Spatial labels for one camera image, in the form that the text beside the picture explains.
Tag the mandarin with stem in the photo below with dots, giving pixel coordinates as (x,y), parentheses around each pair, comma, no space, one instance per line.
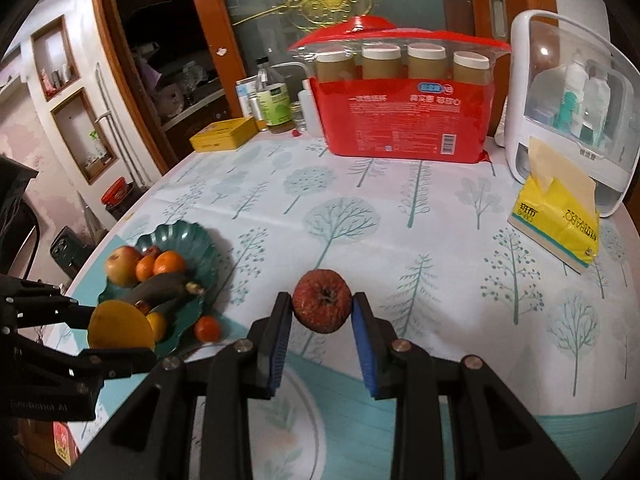
(146,268)

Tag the small clear glass jar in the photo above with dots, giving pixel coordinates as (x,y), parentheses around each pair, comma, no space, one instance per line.
(297,117)

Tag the red paper cup package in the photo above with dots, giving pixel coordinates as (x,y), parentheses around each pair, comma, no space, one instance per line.
(400,115)

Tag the teal bottle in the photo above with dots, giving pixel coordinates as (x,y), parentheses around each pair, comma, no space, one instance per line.
(567,112)

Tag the green scalloped plate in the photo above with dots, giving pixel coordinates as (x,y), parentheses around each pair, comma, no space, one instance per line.
(200,255)

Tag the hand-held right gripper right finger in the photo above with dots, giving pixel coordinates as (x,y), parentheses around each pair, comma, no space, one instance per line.
(362,345)

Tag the red tomato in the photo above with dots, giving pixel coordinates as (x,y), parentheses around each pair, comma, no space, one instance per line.
(207,329)
(152,250)

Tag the small yellow orange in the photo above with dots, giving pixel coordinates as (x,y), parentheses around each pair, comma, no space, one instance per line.
(158,326)

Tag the blue and white carton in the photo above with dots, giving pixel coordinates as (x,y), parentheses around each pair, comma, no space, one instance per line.
(245,97)

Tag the yellow tissue pack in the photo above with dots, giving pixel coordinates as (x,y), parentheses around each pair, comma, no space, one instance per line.
(560,220)

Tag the red bucket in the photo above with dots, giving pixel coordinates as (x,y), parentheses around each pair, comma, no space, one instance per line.
(117,192)

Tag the wooden glass door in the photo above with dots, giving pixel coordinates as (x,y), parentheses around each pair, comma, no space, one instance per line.
(450,15)

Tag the small wrinkled red apple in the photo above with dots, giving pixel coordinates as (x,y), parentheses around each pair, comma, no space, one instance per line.
(322,300)

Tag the wooden cabinet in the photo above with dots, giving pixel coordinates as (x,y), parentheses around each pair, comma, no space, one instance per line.
(112,85)

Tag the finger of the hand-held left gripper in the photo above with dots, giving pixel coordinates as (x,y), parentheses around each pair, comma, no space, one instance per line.
(50,305)
(110,362)

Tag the small mandarin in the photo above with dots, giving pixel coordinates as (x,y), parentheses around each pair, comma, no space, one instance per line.
(170,263)

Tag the large yellow orange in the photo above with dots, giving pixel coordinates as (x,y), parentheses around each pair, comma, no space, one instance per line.
(120,327)

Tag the red paper packet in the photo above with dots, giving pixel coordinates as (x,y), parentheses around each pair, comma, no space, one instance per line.
(64,442)

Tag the clear bottle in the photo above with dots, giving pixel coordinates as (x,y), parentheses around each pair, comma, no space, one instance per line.
(597,95)

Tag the white wall pipes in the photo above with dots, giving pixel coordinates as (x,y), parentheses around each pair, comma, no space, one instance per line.
(107,125)

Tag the dark overripe banana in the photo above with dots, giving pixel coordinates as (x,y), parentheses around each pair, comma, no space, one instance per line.
(160,287)

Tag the yellow tin box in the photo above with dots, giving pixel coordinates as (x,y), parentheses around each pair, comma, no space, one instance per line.
(222,135)

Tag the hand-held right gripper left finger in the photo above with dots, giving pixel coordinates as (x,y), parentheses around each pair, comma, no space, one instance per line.
(280,345)

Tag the green label jar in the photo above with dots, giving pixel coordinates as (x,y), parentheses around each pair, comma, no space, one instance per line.
(275,107)

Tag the black chair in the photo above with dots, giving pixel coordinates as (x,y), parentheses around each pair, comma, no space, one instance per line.
(15,200)

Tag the white door lock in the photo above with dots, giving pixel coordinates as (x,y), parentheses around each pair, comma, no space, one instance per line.
(495,0)

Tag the large red apple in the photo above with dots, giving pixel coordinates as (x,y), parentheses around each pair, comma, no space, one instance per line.
(121,265)

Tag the stack of paper cups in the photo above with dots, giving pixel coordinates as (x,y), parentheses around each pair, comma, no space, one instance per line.
(470,66)
(334,62)
(426,60)
(381,60)

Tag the white plastic bottle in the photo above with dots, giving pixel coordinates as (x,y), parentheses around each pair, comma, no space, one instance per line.
(306,110)

